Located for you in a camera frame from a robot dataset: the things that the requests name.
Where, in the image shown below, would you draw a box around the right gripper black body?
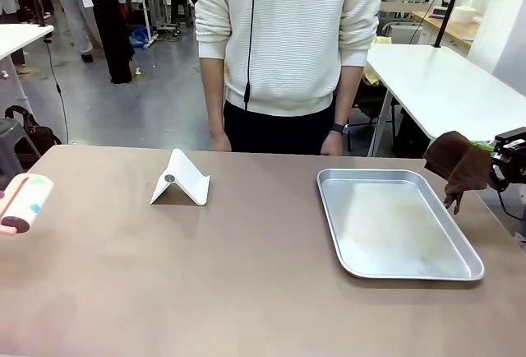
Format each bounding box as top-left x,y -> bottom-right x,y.
492,127 -> 526,171

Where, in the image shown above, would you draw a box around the brown towel cloth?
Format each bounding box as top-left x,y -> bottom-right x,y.
422,130 -> 493,216

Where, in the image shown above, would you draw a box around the white lint roller pink handle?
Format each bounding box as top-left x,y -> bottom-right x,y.
0,174 -> 55,237

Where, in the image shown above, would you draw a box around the person right forearm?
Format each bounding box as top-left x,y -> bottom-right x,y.
200,56 -> 231,135

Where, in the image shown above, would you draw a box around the person left forearm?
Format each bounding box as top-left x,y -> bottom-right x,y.
328,63 -> 363,128

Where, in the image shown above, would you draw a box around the person left hand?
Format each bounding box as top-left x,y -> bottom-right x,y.
319,131 -> 344,156

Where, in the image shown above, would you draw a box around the person right hand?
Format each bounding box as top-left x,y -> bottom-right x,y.
208,130 -> 233,152

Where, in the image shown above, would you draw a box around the large white table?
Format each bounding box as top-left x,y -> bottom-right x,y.
364,43 -> 526,159

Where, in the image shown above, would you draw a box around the silver metal tray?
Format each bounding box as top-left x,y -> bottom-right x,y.
316,168 -> 486,281

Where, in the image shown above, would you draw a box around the wooden top workbench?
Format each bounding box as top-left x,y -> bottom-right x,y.
410,9 -> 480,49

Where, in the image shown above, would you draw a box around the white box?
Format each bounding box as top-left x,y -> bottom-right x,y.
451,1 -> 484,25

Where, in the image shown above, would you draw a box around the black tripod pole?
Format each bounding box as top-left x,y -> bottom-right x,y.
434,0 -> 469,49

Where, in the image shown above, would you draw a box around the white knit sweater torso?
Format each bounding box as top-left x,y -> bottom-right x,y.
192,0 -> 385,118

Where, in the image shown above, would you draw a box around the white folding stand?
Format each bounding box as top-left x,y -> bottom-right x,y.
150,148 -> 211,206

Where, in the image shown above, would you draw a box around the blue plastic bag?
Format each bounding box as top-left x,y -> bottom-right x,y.
129,27 -> 151,49

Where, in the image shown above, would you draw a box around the bystander white shirt black trousers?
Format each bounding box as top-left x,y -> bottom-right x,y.
80,0 -> 143,85

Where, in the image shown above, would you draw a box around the bystander grey trousers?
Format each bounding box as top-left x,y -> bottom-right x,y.
51,0 -> 96,63

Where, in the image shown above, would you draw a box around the black brown backpack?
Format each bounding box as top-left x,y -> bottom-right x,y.
3,104 -> 62,160

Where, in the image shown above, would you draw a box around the grey plastic stool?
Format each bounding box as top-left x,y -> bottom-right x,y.
0,118 -> 26,178

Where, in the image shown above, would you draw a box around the small white table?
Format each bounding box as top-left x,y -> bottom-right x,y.
0,23 -> 55,62

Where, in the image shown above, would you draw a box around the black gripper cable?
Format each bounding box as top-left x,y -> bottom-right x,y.
496,188 -> 526,223

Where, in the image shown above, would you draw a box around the black microphone cable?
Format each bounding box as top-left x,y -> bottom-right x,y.
242,0 -> 258,111

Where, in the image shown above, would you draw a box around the thin black floor cable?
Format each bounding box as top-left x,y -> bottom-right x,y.
43,39 -> 71,144

